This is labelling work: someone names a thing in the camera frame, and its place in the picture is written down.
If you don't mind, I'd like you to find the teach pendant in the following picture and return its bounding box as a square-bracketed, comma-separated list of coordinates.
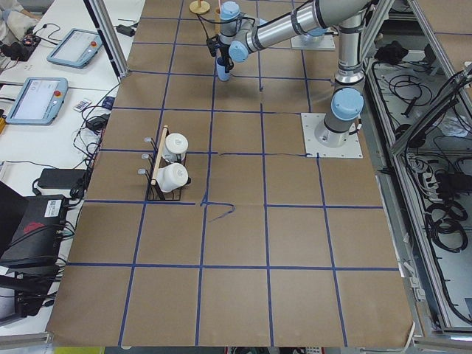
[46, 28, 103, 69]
[6, 77, 69, 125]

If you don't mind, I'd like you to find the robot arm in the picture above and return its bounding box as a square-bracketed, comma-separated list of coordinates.
[206, 1, 373, 148]

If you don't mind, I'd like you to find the white mug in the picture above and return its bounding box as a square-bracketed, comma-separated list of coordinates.
[157, 163, 191, 192]
[162, 133, 189, 163]

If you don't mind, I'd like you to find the blue plastic cup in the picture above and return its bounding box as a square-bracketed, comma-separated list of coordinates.
[216, 57, 231, 82]

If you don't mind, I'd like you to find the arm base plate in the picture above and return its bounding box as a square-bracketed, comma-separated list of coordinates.
[291, 34, 336, 52]
[301, 113, 363, 159]

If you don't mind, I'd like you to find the bamboo cylinder holder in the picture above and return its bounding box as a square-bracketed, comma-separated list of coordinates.
[214, 8, 221, 35]

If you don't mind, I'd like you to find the black power adapter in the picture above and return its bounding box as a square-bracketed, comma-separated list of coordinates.
[116, 24, 136, 37]

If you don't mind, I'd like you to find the small remote control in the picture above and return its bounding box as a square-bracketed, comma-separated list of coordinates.
[73, 98, 92, 112]

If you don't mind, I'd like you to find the black power brick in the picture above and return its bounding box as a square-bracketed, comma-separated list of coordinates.
[32, 168, 86, 195]

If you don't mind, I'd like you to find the white mug left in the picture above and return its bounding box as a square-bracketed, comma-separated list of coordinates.
[157, 163, 191, 192]

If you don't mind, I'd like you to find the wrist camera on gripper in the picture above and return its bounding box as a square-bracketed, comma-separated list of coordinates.
[206, 35, 221, 58]

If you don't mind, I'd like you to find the white mug right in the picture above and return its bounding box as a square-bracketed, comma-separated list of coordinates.
[162, 133, 189, 163]

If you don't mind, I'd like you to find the teach pendant near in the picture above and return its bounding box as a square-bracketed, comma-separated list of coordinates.
[6, 77, 69, 125]

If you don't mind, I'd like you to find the teach pendant far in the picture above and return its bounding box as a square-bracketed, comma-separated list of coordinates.
[46, 28, 103, 69]

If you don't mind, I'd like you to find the aluminium frame post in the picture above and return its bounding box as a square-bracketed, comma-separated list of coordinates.
[83, 0, 128, 78]

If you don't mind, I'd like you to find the black computer box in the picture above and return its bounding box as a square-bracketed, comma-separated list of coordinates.
[1, 183, 69, 268]

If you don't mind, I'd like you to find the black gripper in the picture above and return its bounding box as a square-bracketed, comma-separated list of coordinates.
[218, 44, 234, 72]

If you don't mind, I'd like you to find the black wire mug rack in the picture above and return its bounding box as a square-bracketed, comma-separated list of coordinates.
[137, 125, 191, 201]

